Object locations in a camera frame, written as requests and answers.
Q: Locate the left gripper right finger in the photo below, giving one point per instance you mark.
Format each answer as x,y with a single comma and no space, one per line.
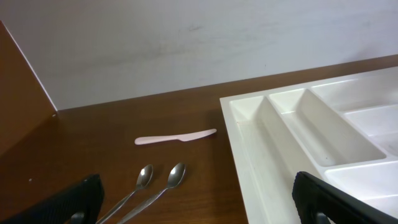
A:
319,202

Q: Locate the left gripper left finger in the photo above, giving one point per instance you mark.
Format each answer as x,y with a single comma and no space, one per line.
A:
85,197

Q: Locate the small metal teaspoon left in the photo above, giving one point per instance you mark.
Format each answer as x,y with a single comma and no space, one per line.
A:
143,181

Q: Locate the small metal teaspoon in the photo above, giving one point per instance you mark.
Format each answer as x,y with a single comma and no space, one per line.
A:
143,181
175,178

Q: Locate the white plastic cutlery tray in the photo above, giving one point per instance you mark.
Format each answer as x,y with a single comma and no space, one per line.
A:
342,130

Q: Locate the small metal teaspoon right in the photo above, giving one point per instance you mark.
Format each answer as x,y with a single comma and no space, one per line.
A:
175,178

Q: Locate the pale pink plastic knife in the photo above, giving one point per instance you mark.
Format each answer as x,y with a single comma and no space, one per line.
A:
179,137

